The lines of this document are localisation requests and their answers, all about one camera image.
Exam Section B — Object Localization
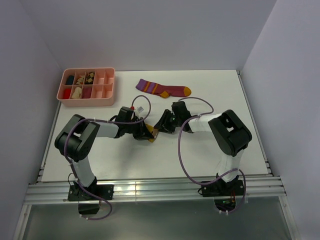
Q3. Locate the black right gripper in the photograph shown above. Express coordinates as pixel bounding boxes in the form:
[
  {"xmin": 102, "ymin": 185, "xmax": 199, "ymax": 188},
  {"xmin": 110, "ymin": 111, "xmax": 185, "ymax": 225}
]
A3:
[{"xmin": 153, "ymin": 109, "xmax": 182, "ymax": 134}]

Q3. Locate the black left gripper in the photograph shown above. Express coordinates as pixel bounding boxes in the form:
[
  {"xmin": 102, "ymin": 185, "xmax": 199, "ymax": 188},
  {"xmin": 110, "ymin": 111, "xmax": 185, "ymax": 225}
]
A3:
[{"xmin": 125, "ymin": 118, "xmax": 153, "ymax": 141}]

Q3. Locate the yellow patterned sock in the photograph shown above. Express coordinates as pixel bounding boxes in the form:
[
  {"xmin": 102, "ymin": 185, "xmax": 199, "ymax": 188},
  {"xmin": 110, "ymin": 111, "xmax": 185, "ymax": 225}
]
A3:
[{"xmin": 145, "ymin": 123, "xmax": 159, "ymax": 143}]

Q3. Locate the brown yellow argyle sock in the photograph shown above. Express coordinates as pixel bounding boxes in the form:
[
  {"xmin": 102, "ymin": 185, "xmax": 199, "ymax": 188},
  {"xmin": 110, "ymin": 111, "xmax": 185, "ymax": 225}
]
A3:
[{"xmin": 84, "ymin": 71, "xmax": 95, "ymax": 85}]

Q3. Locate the maroon sock purple toe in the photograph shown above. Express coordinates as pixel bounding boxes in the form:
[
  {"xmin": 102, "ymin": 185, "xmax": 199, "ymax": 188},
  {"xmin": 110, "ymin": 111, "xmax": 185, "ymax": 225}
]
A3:
[{"xmin": 82, "ymin": 87, "xmax": 92, "ymax": 99}]

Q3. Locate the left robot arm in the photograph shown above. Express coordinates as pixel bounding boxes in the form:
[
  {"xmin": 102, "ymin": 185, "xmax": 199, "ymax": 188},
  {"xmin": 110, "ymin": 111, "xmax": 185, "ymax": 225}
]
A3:
[{"xmin": 54, "ymin": 106, "xmax": 155, "ymax": 200}]

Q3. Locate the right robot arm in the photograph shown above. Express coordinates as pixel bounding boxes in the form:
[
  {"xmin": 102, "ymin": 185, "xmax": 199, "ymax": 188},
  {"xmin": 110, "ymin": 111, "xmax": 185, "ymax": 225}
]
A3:
[{"xmin": 154, "ymin": 100, "xmax": 252, "ymax": 195}]

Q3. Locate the maroon purple striped sock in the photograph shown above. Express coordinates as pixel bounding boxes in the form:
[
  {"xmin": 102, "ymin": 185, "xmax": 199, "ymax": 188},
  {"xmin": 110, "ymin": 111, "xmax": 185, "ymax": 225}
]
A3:
[{"xmin": 135, "ymin": 78, "xmax": 192, "ymax": 99}]

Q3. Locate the pink compartment organizer box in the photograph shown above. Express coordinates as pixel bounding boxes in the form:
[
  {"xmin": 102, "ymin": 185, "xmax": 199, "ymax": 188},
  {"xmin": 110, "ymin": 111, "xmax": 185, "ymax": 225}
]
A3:
[{"xmin": 56, "ymin": 67, "xmax": 116, "ymax": 107}]

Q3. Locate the cream white rolled sock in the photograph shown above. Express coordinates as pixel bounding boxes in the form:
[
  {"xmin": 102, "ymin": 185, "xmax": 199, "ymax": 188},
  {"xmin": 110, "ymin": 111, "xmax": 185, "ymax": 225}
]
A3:
[{"xmin": 71, "ymin": 87, "xmax": 82, "ymax": 99}]

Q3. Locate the cream orange argyle rolled sock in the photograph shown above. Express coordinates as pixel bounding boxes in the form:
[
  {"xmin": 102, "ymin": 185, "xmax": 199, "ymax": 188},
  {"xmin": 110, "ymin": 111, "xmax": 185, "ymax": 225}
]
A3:
[{"xmin": 75, "ymin": 74, "xmax": 86, "ymax": 85}]

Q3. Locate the red rolled sock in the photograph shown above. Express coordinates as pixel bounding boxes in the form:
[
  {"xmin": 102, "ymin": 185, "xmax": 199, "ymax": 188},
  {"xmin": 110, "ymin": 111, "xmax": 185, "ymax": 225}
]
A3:
[{"xmin": 62, "ymin": 88, "xmax": 72, "ymax": 100}]

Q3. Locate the dark teal rolled sock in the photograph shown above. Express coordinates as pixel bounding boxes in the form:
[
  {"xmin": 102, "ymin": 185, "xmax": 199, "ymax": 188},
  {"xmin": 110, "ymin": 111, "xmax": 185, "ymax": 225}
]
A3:
[{"xmin": 65, "ymin": 75, "xmax": 75, "ymax": 86}]

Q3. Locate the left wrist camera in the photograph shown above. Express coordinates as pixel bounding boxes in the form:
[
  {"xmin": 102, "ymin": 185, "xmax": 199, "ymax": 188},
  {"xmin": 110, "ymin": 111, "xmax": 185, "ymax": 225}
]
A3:
[{"xmin": 130, "ymin": 106, "xmax": 144, "ymax": 119}]

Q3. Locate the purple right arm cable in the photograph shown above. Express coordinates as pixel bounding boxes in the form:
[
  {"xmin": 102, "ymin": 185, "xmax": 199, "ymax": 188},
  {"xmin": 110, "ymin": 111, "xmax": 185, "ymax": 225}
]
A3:
[{"xmin": 177, "ymin": 96, "xmax": 248, "ymax": 216}]

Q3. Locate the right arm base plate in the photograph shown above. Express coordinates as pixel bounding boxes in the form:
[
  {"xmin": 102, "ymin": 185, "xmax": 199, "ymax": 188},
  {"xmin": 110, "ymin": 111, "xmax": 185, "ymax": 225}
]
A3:
[{"xmin": 197, "ymin": 178, "xmax": 245, "ymax": 197}]

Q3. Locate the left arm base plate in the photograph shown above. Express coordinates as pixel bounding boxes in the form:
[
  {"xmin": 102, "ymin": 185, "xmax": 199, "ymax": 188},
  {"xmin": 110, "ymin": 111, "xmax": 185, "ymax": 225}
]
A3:
[{"xmin": 67, "ymin": 184, "xmax": 114, "ymax": 202}]

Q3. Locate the aluminium front rail frame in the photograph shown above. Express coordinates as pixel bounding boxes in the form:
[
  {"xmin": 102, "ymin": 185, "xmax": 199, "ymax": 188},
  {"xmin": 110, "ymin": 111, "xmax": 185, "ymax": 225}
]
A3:
[{"xmin": 23, "ymin": 175, "xmax": 287, "ymax": 205}]

